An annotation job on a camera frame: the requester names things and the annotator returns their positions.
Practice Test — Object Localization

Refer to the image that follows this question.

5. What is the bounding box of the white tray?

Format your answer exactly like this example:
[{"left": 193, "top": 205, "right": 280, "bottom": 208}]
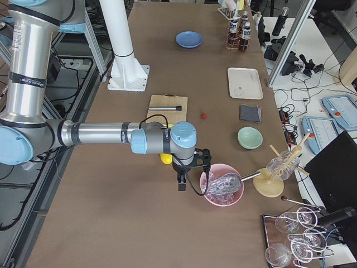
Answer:
[{"left": 228, "top": 67, "right": 263, "bottom": 100}]

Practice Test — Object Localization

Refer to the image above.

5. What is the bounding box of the white pillar base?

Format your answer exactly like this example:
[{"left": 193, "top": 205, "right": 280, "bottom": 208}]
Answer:
[{"left": 100, "top": 0, "right": 149, "bottom": 92}]

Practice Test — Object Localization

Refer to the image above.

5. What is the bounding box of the yellow lemon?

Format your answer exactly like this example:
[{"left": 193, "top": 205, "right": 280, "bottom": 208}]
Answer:
[{"left": 160, "top": 153, "right": 172, "bottom": 165}]

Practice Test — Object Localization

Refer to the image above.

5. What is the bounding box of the aluminium frame post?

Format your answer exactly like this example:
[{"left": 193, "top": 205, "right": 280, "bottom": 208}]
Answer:
[{"left": 267, "top": 0, "right": 316, "bottom": 89}]

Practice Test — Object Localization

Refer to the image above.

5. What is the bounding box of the pink bowl with ice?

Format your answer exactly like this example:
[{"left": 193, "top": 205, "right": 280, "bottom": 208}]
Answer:
[{"left": 200, "top": 164, "right": 244, "bottom": 207}]

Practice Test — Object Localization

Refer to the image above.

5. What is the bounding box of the blue plate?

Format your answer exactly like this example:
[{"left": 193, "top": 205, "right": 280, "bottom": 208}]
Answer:
[{"left": 175, "top": 31, "right": 203, "bottom": 49}]

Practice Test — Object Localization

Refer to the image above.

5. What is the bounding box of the green bowl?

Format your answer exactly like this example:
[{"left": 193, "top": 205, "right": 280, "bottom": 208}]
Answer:
[{"left": 237, "top": 127, "right": 263, "bottom": 150}]

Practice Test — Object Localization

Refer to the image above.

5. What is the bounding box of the wine glass rack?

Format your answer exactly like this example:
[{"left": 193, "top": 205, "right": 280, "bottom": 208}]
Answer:
[{"left": 262, "top": 205, "right": 334, "bottom": 267}]

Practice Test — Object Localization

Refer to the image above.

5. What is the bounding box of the blue teach pendant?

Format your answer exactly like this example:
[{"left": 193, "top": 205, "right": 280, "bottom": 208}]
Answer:
[
  {"left": 322, "top": 95, "right": 356, "bottom": 131},
  {"left": 301, "top": 116, "right": 342, "bottom": 155}
]

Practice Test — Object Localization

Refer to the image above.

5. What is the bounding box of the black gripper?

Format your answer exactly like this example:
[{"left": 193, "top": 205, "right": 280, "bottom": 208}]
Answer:
[{"left": 172, "top": 148, "right": 210, "bottom": 191}]

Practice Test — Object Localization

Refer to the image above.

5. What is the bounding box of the black thermos bottle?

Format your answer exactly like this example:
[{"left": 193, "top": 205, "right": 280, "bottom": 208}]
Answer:
[{"left": 272, "top": 7, "right": 289, "bottom": 36}]

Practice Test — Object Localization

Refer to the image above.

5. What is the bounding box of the wooden cutting board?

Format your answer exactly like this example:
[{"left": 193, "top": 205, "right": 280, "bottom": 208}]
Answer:
[{"left": 146, "top": 95, "right": 188, "bottom": 124}]

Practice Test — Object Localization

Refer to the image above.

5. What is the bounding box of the metal ice scoop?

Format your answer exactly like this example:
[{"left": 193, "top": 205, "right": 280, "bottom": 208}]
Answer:
[{"left": 218, "top": 171, "right": 261, "bottom": 194}]

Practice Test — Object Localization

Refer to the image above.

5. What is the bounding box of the copper wire bottle rack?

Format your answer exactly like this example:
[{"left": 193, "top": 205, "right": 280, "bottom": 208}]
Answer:
[{"left": 225, "top": 19, "right": 251, "bottom": 52}]

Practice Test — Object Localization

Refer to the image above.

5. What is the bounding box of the dark drink bottle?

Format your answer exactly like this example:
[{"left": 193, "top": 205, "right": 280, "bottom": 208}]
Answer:
[
  {"left": 239, "top": 22, "right": 250, "bottom": 51},
  {"left": 227, "top": 18, "right": 239, "bottom": 49},
  {"left": 240, "top": 11, "right": 248, "bottom": 28}
]

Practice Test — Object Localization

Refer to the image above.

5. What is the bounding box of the wooden cup tree stand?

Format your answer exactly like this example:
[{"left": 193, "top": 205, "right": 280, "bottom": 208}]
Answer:
[{"left": 253, "top": 133, "right": 310, "bottom": 198}]

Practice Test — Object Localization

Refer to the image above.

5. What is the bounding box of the black monitor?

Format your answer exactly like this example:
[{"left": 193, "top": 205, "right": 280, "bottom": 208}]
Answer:
[{"left": 305, "top": 131, "right": 356, "bottom": 209}]

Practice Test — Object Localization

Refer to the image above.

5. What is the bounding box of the grey cloth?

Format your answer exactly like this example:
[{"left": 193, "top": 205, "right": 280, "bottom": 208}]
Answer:
[{"left": 239, "top": 104, "right": 262, "bottom": 123}]

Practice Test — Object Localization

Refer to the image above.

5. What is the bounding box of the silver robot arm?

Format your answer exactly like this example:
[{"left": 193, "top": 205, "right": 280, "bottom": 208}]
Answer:
[{"left": 1, "top": 1, "right": 211, "bottom": 191}]

